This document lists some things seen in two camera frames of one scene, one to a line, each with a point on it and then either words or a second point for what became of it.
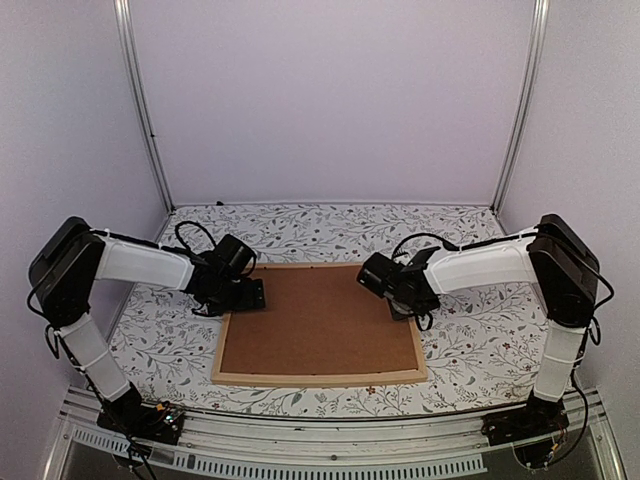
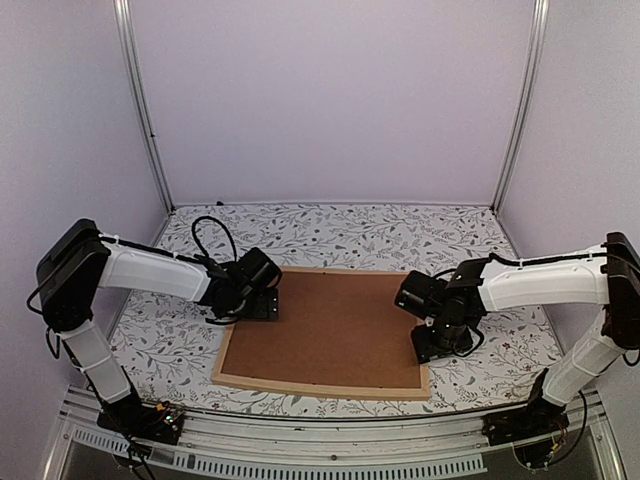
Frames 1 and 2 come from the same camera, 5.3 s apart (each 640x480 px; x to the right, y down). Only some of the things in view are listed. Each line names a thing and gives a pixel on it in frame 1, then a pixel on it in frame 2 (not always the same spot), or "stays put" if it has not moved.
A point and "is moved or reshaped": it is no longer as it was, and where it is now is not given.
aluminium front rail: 428,445 stays put
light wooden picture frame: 315,380 is moved or reshaped
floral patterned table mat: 484,347 stays put
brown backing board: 317,320 is moved or reshaped
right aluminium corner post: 525,108 stays put
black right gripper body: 419,310 to 445,339
